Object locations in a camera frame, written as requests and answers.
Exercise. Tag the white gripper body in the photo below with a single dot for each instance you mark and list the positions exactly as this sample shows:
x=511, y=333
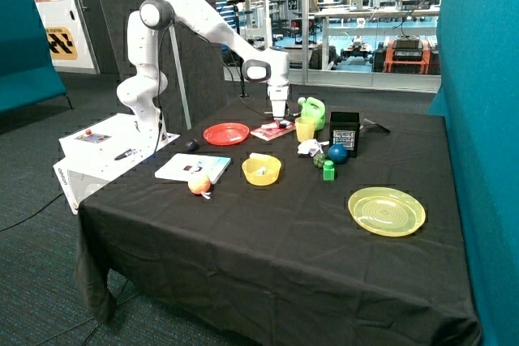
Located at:
x=278, y=96

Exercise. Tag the pink highlighter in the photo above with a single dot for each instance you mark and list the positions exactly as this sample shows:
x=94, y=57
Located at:
x=276, y=124

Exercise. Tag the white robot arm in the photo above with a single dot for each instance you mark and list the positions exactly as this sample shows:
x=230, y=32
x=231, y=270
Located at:
x=143, y=29

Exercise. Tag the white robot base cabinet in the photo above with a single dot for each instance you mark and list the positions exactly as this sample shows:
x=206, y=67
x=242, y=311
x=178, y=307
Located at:
x=89, y=153

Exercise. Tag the red book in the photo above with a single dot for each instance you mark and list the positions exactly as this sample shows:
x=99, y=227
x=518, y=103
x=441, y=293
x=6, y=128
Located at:
x=271, y=134

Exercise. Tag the white book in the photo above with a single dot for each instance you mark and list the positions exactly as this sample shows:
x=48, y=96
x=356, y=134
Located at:
x=182, y=166

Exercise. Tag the metal spoon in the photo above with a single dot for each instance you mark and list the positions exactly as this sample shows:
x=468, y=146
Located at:
x=287, y=114

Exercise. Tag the yellow plastic cup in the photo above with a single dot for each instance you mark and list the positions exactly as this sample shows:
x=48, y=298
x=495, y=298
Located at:
x=305, y=128

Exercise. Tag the green watering can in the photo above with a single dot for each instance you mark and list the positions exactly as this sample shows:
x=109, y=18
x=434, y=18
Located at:
x=312, y=107

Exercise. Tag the crumpled white paper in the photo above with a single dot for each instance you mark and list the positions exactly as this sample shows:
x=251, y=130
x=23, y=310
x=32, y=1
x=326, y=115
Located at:
x=311, y=147

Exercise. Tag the red plastic plate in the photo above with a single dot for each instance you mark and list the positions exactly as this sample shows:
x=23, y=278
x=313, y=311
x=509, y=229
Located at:
x=226, y=134

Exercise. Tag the small dark green object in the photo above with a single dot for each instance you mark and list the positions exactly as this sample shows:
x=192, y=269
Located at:
x=319, y=160

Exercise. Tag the yellow plastic bowl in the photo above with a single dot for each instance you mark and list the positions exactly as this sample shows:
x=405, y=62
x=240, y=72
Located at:
x=251, y=166

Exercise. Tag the black box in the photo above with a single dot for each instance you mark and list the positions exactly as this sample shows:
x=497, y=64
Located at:
x=344, y=129

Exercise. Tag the blue ball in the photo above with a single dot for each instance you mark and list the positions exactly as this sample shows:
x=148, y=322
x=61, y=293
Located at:
x=338, y=154

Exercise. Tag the green toy block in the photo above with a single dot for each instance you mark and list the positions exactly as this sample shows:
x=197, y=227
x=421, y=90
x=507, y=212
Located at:
x=328, y=171

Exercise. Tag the dark computer mouse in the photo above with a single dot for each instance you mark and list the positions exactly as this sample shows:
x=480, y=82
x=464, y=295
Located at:
x=192, y=145

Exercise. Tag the orange ball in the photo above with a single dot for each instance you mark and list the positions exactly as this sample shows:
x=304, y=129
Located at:
x=199, y=183

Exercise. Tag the black tablecloth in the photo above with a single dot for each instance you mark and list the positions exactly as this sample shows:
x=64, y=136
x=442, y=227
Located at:
x=286, y=264

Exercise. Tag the orange mobile robot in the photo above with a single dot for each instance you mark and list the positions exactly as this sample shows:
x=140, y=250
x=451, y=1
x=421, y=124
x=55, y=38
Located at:
x=415, y=55

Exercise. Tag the yellow plastic plate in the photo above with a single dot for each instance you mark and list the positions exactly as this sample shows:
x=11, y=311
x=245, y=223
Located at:
x=386, y=211

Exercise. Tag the black marker pen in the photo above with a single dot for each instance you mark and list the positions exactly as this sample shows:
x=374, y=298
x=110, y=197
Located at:
x=124, y=155

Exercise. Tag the black yellow sign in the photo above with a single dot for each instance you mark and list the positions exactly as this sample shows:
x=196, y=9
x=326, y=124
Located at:
x=61, y=44

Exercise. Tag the teal sofa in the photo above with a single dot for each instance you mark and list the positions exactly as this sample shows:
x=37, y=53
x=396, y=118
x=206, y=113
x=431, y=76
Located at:
x=28, y=76

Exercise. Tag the teal partition wall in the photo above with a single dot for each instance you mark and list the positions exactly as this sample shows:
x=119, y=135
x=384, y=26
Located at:
x=478, y=97

